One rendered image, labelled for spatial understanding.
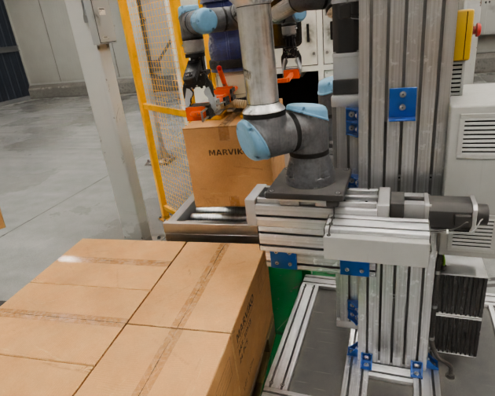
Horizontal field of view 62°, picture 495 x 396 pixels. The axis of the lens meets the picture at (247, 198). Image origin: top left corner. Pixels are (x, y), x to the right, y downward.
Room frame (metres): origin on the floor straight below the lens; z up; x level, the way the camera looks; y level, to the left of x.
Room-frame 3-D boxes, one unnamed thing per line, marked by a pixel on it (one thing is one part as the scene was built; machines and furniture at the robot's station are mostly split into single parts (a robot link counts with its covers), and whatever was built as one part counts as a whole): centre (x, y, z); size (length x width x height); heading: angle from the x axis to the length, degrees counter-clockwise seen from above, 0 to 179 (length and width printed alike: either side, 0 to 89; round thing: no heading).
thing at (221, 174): (2.10, 0.00, 0.89); 0.60 x 0.40 x 0.40; 167
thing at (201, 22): (1.46, 0.07, 1.51); 0.11 x 0.11 x 0.08; 25
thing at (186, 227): (1.80, 0.11, 0.58); 0.70 x 0.03 x 0.06; 74
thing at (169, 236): (1.79, 0.11, 0.47); 0.70 x 0.03 x 0.15; 74
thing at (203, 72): (1.55, 0.13, 1.36); 0.09 x 0.08 x 0.12; 167
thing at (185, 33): (1.54, 0.13, 1.52); 0.09 x 0.08 x 0.11; 25
